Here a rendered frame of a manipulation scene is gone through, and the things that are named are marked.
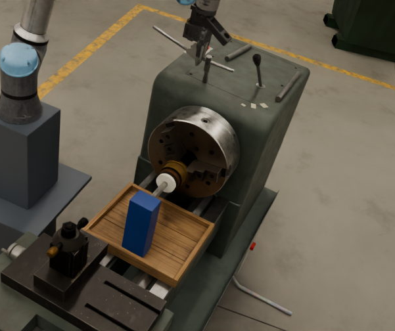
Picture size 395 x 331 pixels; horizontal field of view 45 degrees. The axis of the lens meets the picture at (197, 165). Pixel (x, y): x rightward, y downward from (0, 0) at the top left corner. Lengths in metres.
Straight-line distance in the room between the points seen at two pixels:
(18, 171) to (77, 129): 1.81
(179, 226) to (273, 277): 1.27
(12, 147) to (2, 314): 0.59
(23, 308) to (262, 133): 0.94
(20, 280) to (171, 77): 0.88
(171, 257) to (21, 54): 0.81
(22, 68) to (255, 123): 0.79
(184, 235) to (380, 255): 1.94
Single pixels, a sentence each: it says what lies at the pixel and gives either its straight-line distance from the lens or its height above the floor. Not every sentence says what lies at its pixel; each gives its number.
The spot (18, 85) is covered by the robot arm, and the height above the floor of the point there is 1.24.
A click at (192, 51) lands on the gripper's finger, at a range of 1.73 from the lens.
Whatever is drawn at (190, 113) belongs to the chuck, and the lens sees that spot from 1.64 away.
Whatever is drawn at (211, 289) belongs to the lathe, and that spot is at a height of 0.54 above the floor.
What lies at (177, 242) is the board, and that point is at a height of 0.89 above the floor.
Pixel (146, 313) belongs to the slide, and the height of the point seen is 0.97.
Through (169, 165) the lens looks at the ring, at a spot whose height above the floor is 1.12.
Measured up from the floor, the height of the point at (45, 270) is 1.02.
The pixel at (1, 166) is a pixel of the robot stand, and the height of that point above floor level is 0.91.
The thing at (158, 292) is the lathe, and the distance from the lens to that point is 1.54.
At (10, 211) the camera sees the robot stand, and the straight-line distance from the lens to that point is 1.89.
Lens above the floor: 2.10
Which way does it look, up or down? 38 degrees down
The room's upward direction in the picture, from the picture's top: 16 degrees clockwise
